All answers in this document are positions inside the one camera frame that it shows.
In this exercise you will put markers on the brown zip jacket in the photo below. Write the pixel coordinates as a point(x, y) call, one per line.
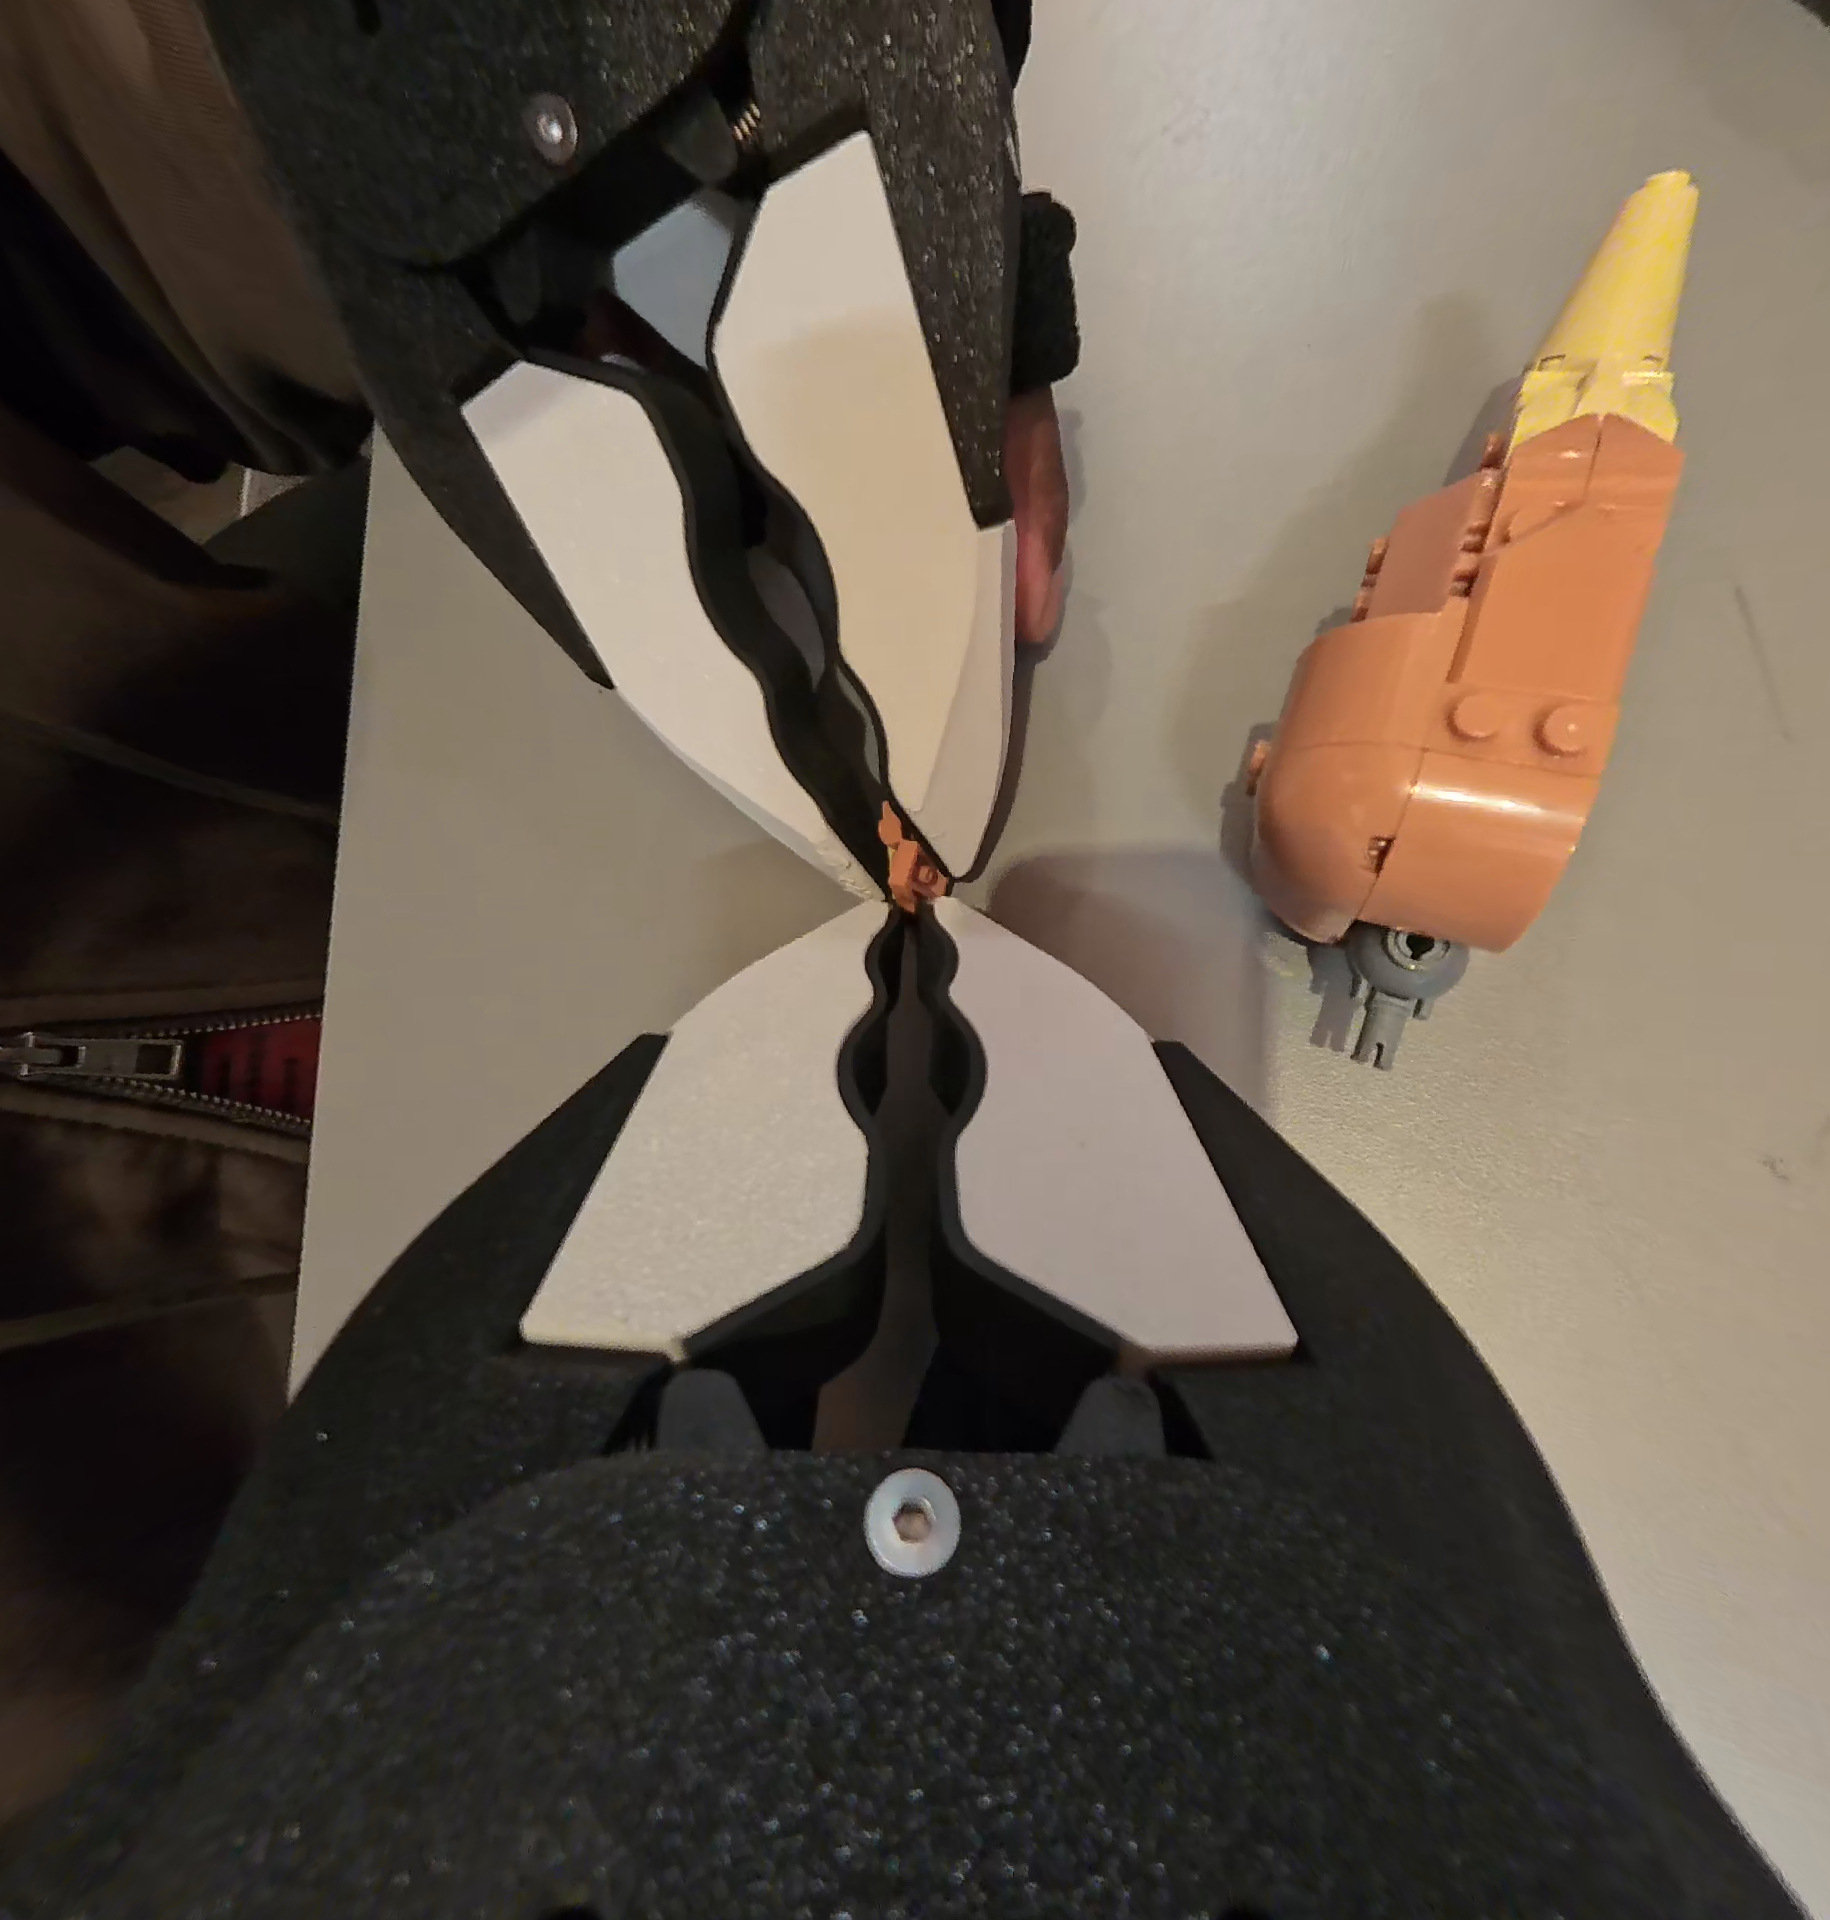
point(105, 901)

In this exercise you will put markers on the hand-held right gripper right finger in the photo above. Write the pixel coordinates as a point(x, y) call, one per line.
point(1124, 1201)

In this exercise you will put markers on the small orange tan brick piece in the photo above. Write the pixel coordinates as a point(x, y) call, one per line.
point(909, 866)

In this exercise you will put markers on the grey desk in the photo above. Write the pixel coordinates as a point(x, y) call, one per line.
point(1604, 1350)

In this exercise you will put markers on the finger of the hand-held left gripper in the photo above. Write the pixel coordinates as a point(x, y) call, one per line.
point(584, 494)
point(855, 391)

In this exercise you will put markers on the person's left hand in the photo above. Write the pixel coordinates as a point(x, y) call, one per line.
point(1042, 525)

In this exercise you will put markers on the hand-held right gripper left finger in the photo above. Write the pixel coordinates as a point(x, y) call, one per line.
point(705, 1184)

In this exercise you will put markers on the orange and tan brick model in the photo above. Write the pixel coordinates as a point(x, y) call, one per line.
point(1454, 674)

